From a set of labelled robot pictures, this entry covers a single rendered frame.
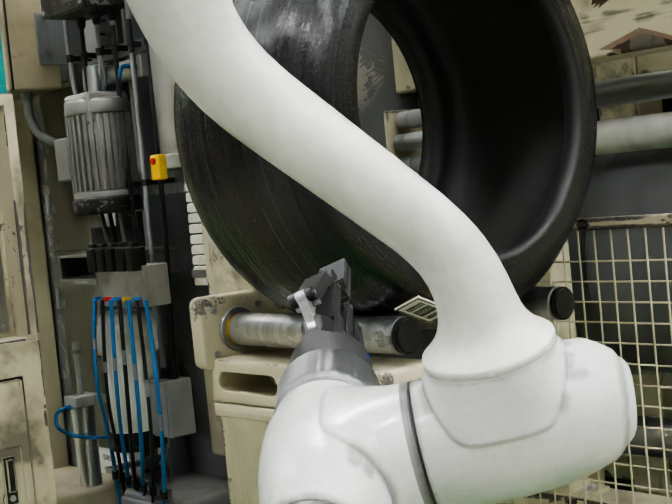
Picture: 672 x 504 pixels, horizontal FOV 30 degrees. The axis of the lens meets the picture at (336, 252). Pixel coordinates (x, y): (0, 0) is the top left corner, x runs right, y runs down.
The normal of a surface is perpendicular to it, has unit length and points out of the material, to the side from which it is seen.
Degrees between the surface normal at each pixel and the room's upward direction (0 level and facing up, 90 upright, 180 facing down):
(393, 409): 40
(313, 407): 22
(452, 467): 102
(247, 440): 90
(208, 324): 90
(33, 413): 90
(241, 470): 90
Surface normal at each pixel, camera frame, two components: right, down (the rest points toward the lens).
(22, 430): 0.64, -0.02
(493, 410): -0.13, 0.18
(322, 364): -0.09, -0.90
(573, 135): -0.76, -0.17
